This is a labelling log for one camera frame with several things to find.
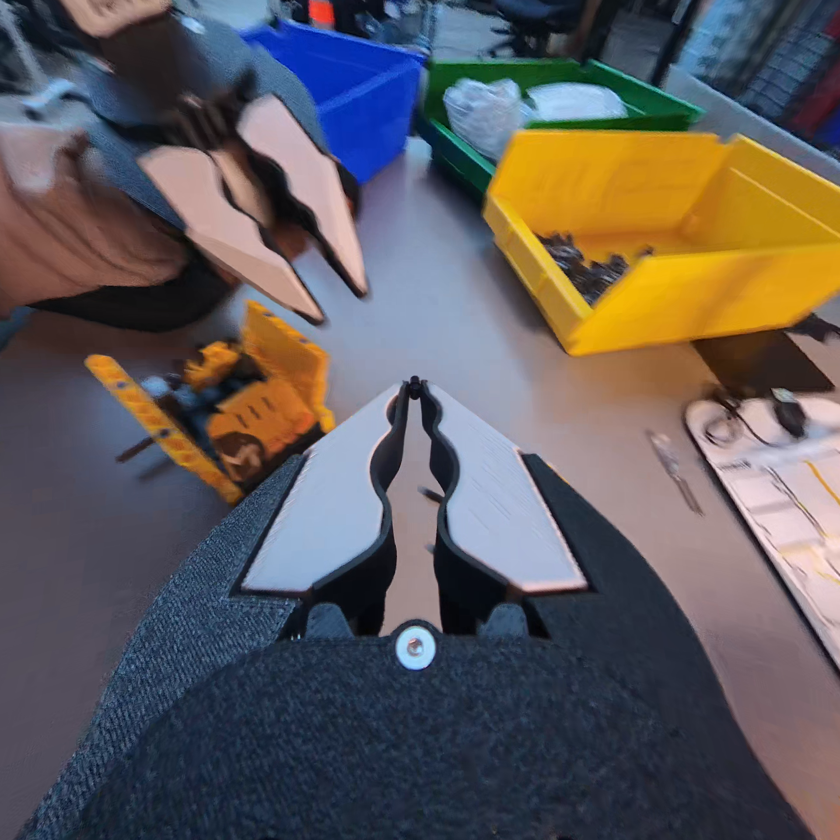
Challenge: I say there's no black flat square pad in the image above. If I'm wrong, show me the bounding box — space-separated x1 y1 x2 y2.
692 329 836 397

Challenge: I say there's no yellow plastic bin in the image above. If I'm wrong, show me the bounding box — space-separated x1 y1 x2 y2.
483 129 840 358

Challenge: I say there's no rack of coloured storage bins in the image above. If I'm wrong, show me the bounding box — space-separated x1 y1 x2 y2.
676 0 840 153

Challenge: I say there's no yellow toy robot model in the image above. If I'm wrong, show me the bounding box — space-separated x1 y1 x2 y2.
83 300 337 508

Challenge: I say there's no small clear-handled screwdriver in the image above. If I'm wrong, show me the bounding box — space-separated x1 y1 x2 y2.
646 429 705 517

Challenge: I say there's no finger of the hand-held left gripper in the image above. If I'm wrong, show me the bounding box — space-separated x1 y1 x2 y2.
136 144 327 327
235 94 371 299

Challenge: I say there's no black USB cable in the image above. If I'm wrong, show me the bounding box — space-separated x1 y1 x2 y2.
705 386 809 448

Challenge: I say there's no clear bubble wrap bundle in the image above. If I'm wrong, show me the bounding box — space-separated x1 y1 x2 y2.
442 77 526 162
524 81 630 123

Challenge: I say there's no white book stand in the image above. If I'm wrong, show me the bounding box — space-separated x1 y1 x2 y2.
684 386 840 672

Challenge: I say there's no grey desk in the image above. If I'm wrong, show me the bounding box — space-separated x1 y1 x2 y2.
0 131 840 840

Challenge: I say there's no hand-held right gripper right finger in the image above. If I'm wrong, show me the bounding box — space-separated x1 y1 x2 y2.
420 381 589 596

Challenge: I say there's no heap of grey connector pieces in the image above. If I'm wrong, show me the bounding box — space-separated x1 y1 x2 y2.
534 230 655 307

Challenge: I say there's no person's left forearm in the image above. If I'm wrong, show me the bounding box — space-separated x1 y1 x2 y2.
0 123 193 317

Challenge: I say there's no black office chair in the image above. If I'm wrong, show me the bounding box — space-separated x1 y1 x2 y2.
489 0 586 58

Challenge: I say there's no green plastic bin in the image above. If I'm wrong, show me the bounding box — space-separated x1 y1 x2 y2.
416 57 707 199

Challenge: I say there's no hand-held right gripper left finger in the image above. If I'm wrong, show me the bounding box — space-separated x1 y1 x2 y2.
240 381 409 596

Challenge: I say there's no blue plastic bin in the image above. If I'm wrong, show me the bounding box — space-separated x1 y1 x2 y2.
239 19 429 186

